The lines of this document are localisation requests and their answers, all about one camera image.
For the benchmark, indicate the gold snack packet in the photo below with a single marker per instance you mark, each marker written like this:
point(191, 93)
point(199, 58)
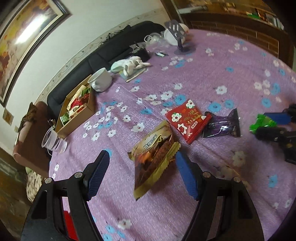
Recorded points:
point(153, 157)

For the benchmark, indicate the black sofa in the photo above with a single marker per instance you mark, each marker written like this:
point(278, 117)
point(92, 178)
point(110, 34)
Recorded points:
point(101, 55)

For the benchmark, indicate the green snack packet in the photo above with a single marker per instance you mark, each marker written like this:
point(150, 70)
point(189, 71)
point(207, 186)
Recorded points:
point(262, 122)

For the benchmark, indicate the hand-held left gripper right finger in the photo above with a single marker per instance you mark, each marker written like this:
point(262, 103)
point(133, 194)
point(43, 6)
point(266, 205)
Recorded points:
point(187, 177)

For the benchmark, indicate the white plush toy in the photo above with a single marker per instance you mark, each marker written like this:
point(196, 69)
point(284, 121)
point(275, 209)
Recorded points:
point(129, 64)

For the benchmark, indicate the purple snack packet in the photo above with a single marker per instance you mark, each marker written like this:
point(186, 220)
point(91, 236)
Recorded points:
point(222, 126)

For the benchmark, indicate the thin book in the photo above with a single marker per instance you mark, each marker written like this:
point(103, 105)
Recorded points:
point(135, 73)

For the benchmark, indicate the pile of snack packets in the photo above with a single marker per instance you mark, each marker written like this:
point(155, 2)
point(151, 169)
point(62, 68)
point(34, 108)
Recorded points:
point(77, 104)

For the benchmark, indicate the clear plastic cup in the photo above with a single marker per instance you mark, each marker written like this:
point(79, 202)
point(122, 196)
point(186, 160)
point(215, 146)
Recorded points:
point(53, 141)

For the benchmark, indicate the red snack packet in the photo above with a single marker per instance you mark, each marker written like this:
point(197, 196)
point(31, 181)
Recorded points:
point(187, 120)

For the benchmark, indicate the purple floral tablecloth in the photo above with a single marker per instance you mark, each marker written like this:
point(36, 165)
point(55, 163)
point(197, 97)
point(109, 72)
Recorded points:
point(185, 115)

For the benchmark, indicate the framed painting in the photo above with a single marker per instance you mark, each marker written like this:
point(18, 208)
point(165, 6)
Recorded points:
point(25, 39)

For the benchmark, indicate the small white gadget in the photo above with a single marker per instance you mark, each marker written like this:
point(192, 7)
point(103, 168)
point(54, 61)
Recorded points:
point(161, 54)

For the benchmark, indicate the red plastic stool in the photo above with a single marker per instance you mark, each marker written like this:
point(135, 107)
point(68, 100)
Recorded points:
point(69, 226)

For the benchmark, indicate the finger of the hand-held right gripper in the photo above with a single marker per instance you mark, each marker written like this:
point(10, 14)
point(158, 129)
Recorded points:
point(268, 133)
point(277, 117)

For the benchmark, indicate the dark wooden cabinet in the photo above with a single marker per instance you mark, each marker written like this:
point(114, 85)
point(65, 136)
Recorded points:
point(231, 25)

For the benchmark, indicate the white tub with red label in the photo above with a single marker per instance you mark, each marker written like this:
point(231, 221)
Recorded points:
point(174, 34)

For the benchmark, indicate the brown upholstered chair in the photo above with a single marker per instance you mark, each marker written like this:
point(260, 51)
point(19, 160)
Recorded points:
point(31, 136)

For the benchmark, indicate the grey phone stand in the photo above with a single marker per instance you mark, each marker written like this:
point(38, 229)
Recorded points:
point(178, 38)

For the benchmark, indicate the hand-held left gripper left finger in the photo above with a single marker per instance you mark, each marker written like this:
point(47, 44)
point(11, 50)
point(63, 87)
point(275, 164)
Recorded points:
point(99, 172)

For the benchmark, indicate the cardboard box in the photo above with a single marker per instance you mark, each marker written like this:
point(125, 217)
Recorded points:
point(76, 113)

